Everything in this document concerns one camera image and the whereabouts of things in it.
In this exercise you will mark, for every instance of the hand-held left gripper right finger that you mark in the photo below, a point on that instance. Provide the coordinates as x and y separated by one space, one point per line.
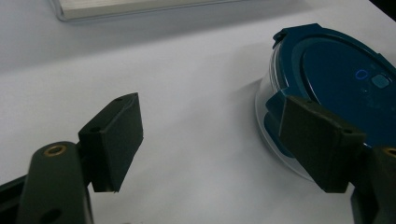
320 143

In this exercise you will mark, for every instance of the blue container lid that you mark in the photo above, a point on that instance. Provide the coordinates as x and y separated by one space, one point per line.
339 71

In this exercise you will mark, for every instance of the clear glass container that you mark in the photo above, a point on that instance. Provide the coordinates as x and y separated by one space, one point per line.
264 93

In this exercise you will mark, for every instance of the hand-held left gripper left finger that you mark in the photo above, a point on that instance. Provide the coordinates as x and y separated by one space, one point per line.
109 146

